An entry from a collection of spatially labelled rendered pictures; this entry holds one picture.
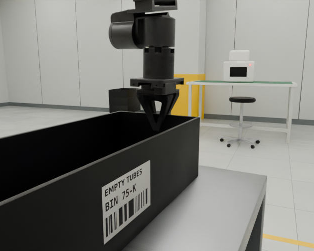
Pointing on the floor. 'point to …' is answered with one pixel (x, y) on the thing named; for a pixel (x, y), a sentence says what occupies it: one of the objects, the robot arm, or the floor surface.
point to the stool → (240, 123)
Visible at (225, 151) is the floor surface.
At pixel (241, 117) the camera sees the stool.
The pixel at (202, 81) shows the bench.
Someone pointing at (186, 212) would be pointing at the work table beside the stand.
